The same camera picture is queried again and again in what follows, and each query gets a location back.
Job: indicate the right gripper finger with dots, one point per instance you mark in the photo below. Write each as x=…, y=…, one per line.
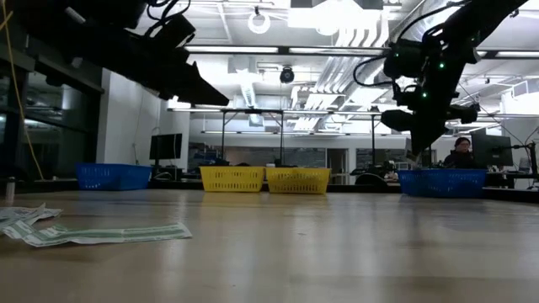
x=421, y=142

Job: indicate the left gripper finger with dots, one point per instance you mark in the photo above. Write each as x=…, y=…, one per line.
x=198, y=88

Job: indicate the blue plastic basket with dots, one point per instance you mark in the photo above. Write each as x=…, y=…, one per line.
x=442, y=183
x=111, y=177

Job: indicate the green striped bandage packet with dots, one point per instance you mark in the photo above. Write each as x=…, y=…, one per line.
x=105, y=235
x=25, y=212

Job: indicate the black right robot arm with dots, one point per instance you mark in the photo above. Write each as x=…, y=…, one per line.
x=476, y=25

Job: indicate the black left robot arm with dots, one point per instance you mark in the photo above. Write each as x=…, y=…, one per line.
x=63, y=25

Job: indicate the person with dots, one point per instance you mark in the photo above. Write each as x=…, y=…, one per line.
x=461, y=157

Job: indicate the black chair back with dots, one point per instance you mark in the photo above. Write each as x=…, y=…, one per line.
x=370, y=180

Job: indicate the black computer monitor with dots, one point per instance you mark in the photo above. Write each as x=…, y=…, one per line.
x=494, y=149
x=166, y=146

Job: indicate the round ceiling lamp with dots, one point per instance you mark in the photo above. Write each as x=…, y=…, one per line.
x=259, y=31

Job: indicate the yellow plastic basket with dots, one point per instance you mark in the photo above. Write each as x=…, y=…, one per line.
x=298, y=181
x=232, y=181

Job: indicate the silver bottle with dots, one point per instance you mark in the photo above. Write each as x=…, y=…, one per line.
x=11, y=187

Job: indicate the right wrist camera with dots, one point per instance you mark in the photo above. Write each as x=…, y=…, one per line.
x=403, y=61

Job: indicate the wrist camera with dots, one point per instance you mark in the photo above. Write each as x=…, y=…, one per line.
x=403, y=61
x=174, y=29

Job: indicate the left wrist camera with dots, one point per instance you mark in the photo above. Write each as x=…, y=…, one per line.
x=174, y=29

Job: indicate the black ceiling dome camera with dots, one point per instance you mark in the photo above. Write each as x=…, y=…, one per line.
x=287, y=75

